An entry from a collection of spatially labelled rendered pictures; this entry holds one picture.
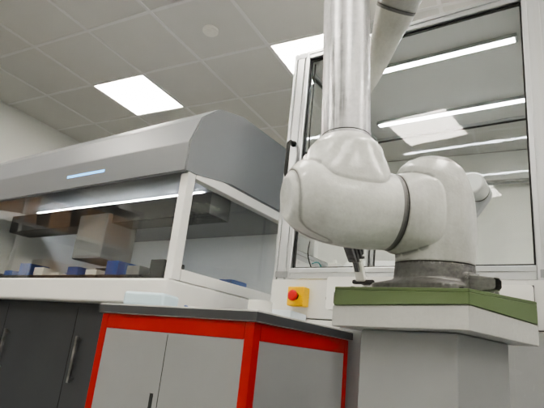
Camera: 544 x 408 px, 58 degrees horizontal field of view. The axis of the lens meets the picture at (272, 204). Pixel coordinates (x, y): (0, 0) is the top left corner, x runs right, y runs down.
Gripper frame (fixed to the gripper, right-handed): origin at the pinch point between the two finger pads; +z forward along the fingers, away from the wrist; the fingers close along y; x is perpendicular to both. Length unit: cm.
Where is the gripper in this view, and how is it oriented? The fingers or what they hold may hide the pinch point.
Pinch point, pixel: (359, 269)
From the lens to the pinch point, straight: 157.1
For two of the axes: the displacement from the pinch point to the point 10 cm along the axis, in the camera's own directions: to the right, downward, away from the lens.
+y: 5.1, -3.0, 8.1
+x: -8.3, 0.8, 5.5
